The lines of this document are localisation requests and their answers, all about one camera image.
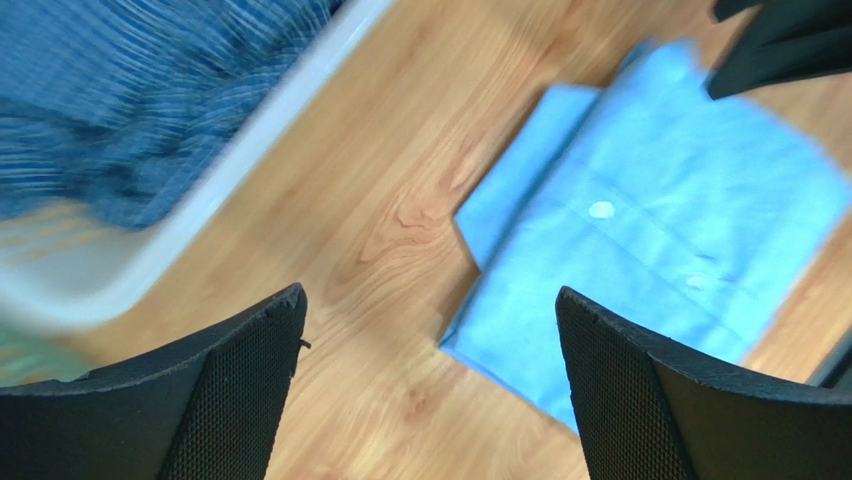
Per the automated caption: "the dark blue checkered shirt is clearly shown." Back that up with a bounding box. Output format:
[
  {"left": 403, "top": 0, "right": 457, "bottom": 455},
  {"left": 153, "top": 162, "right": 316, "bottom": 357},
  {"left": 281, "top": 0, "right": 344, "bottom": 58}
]
[{"left": 1, "top": 1, "right": 339, "bottom": 230}]

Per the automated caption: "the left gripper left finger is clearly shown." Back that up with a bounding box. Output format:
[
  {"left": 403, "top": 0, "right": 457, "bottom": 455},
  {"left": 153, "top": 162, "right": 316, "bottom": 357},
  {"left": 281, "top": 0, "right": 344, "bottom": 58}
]
[{"left": 1, "top": 284, "right": 308, "bottom": 479}]

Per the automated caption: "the green file organizer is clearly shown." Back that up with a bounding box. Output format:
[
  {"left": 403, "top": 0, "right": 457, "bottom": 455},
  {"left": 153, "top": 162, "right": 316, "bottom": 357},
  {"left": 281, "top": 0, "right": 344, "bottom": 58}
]
[{"left": 1, "top": 325, "right": 91, "bottom": 387}]

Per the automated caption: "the white plastic basket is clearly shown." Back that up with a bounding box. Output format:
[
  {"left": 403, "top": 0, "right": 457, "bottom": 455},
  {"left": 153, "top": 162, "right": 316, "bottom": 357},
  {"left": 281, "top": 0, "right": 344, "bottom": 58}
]
[{"left": 1, "top": 0, "right": 391, "bottom": 335}]

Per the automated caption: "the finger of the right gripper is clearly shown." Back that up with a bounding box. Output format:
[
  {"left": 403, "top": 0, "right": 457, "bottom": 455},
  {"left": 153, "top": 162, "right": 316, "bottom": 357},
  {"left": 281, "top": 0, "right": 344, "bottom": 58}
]
[{"left": 707, "top": 0, "right": 851, "bottom": 100}]

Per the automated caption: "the light blue long sleeve shirt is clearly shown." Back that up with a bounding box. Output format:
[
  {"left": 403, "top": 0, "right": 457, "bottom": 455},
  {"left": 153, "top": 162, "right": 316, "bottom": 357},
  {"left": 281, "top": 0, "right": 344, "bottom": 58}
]
[{"left": 440, "top": 40, "right": 851, "bottom": 427}]

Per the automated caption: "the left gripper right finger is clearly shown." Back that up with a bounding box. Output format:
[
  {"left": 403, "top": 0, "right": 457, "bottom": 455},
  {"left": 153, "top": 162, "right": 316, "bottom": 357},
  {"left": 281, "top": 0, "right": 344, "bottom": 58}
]
[{"left": 556, "top": 288, "right": 851, "bottom": 479}]

